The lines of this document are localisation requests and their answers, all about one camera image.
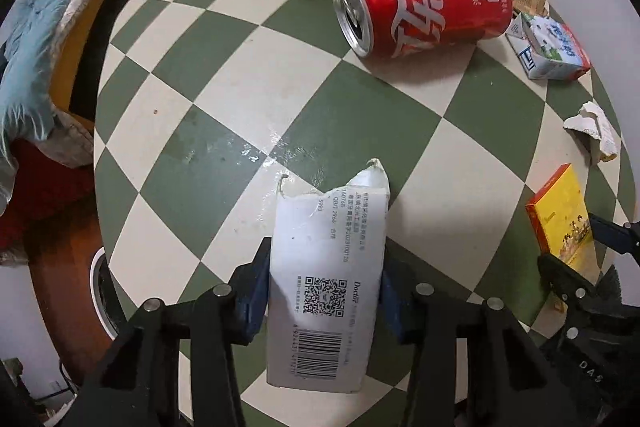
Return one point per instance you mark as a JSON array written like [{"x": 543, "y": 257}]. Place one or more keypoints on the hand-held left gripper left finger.
[{"x": 251, "y": 297}]

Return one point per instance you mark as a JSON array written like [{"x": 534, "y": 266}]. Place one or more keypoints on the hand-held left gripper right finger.
[{"x": 393, "y": 307}]

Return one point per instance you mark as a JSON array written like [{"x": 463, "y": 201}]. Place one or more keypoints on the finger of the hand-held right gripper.
[
  {"x": 562, "y": 279},
  {"x": 615, "y": 234}
]

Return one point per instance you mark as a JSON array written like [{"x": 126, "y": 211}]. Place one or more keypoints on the yellow cardboard box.
[{"x": 562, "y": 212}]

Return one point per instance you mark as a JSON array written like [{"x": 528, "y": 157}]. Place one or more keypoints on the torn white paper carton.
[{"x": 325, "y": 257}]

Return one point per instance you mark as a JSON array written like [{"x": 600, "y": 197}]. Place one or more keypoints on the crumpled white paper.
[{"x": 592, "y": 124}]

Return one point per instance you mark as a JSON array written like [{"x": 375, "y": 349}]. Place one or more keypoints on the white round bin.
[{"x": 102, "y": 292}]

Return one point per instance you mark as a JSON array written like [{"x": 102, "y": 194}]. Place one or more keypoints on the blue and white milk carton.
[{"x": 552, "y": 47}]

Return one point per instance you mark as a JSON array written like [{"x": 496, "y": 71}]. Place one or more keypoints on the red soda can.
[{"x": 425, "y": 7}]

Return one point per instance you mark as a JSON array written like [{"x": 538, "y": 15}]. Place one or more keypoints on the light blue blanket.
[{"x": 30, "y": 57}]

